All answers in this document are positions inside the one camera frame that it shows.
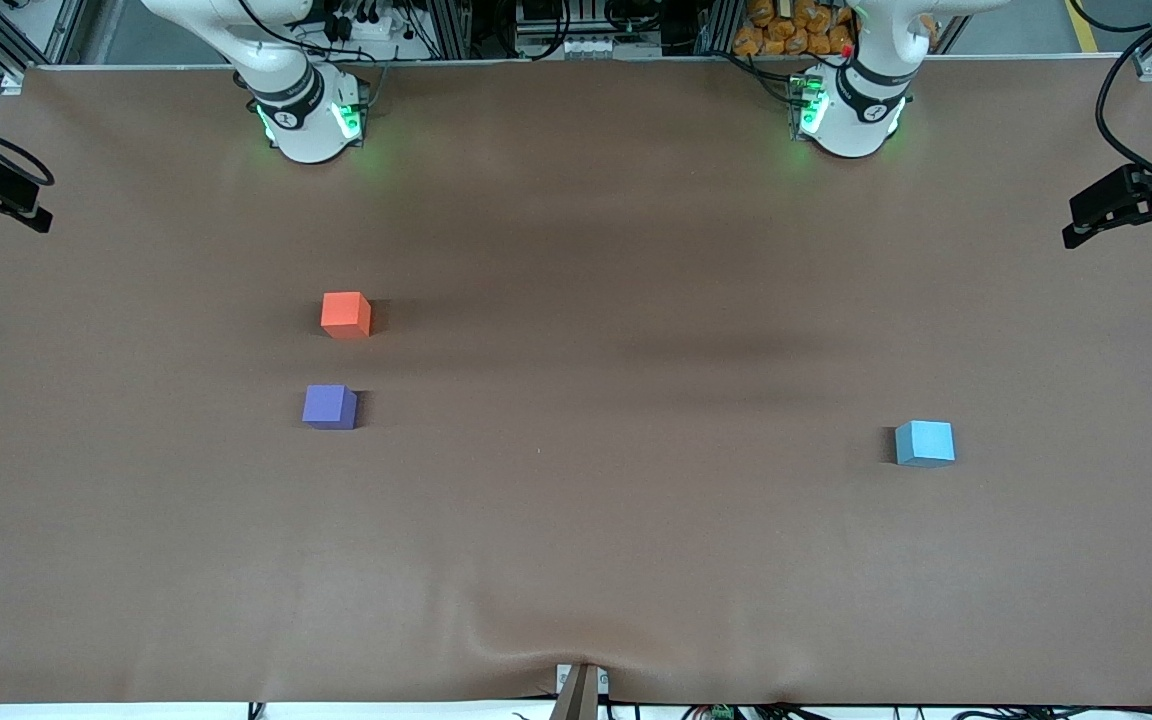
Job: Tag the brown table cover sheet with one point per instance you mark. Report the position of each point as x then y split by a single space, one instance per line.
576 500

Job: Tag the green terminal connector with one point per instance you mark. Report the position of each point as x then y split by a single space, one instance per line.
721 713

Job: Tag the pile of orange objects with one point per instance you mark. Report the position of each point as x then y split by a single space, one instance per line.
786 25

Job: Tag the brown metal mount bar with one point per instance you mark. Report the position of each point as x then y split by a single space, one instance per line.
578 695

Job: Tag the orange foam block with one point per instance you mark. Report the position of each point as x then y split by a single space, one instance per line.
344 312

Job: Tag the purple foam block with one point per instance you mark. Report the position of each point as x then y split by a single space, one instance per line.
328 405

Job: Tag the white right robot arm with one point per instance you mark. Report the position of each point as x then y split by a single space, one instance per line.
306 110

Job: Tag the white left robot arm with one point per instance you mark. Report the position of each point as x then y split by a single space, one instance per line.
861 110

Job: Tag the white power strip with plugs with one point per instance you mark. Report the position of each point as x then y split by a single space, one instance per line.
361 28

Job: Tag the light blue foam block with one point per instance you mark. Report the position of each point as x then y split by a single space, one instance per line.
924 442

